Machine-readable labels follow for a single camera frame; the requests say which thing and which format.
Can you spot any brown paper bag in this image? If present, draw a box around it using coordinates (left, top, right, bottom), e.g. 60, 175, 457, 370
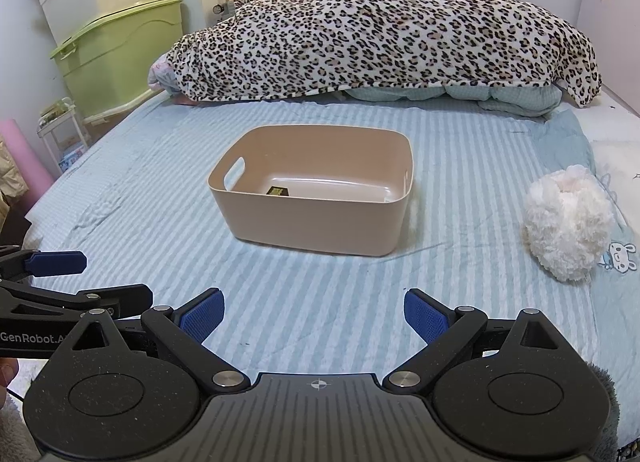
0, 136, 18, 225

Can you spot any white rack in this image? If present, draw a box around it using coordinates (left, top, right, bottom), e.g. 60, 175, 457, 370
36, 97, 92, 174

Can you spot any teal quilt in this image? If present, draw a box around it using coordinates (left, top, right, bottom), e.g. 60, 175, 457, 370
340, 82, 563, 118

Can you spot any white rabbit print sheet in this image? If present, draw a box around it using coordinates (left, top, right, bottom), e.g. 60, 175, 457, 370
587, 136, 640, 288

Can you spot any green plastic storage box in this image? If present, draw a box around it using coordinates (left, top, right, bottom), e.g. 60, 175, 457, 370
49, 0, 185, 124

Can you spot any white fluffy garment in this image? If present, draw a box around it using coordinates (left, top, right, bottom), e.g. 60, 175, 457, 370
0, 387, 43, 462

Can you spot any white plush toy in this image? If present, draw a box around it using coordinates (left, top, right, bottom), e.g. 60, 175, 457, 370
522, 164, 617, 284

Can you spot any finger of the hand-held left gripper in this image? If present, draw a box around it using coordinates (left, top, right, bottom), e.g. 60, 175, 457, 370
0, 249, 88, 284
0, 283, 154, 324

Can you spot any grey fluffy garment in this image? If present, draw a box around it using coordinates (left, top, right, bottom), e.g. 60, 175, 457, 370
582, 361, 622, 462

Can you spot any person's left hand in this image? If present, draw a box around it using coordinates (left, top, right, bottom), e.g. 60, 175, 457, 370
0, 358, 21, 388

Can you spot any pink rolled mat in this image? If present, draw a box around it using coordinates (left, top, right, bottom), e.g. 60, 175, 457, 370
0, 119, 55, 199

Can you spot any blue striped bedsheet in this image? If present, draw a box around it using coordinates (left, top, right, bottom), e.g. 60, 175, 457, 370
24, 91, 640, 438

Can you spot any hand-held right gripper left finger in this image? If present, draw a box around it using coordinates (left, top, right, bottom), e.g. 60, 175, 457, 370
49, 287, 252, 389

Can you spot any leopard print blanket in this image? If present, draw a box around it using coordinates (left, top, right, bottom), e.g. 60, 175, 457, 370
165, 0, 602, 109

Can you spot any beige plastic basket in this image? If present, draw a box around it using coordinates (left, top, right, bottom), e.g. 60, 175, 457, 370
207, 124, 414, 258

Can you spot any pink floral pillow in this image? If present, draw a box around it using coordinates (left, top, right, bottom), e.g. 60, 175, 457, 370
147, 51, 177, 94

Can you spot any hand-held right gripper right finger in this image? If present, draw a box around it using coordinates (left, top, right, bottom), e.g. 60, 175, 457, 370
382, 288, 583, 389

